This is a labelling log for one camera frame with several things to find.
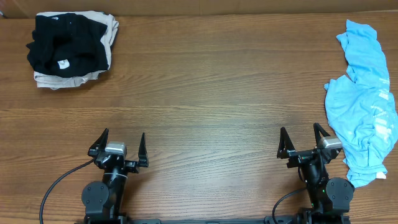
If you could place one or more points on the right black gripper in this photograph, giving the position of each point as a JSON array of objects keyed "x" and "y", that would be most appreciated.
[{"x": 285, "y": 149}]

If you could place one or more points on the beige folded garment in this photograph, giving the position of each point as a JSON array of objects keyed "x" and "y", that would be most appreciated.
[{"x": 55, "y": 82}]

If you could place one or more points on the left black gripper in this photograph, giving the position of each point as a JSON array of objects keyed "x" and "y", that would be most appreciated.
[{"x": 133, "y": 166}]

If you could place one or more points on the black folded garment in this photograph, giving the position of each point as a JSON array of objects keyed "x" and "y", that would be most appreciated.
[{"x": 67, "y": 45}]

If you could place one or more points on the light blue t-shirt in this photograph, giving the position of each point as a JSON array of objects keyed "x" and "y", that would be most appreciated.
[{"x": 360, "y": 107}]

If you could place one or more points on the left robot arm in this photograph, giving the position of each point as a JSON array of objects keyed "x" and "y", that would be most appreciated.
[{"x": 103, "y": 199}]

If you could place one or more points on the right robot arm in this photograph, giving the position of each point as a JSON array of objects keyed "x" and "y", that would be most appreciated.
[{"x": 330, "y": 197}]

